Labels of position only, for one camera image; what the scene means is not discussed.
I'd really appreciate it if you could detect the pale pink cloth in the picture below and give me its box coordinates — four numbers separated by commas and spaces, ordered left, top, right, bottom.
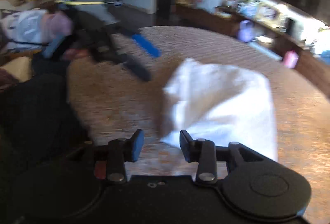
47, 11, 75, 39

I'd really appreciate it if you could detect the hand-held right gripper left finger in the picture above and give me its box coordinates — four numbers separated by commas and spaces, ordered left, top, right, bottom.
85, 129, 145, 184

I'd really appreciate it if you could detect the pink case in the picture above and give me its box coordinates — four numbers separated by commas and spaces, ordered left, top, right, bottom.
283, 50, 299, 69

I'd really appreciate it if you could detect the lavender kettlebell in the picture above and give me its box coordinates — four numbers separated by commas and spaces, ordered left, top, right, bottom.
238, 20, 255, 43

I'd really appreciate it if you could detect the white t-shirt navy collar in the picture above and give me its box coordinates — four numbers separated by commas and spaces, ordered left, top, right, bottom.
159, 57, 279, 163

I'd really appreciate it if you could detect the wooden tv console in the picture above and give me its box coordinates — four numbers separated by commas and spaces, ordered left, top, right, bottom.
175, 4, 330, 85

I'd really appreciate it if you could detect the white shopping bag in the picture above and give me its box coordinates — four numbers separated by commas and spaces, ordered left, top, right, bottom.
193, 0, 219, 13

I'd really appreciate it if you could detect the black speaker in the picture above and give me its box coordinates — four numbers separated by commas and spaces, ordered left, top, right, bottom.
284, 17, 296, 37

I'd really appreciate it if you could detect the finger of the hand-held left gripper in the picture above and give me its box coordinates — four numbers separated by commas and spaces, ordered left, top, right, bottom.
111, 47, 152, 83
117, 27, 162, 59

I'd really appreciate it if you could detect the white blanket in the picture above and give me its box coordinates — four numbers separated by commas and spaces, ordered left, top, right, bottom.
0, 10, 52, 45

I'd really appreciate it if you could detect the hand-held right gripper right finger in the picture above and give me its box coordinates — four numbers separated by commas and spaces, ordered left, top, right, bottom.
180, 129, 264, 185

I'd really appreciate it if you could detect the cream lace tablecloth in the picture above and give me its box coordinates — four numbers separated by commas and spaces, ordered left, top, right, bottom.
66, 25, 330, 224

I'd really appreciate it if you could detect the person's dark clothing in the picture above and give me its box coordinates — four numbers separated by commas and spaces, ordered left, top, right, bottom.
0, 58, 91, 170

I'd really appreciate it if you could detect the person's left hand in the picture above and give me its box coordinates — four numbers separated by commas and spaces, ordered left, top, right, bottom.
63, 47, 90, 61

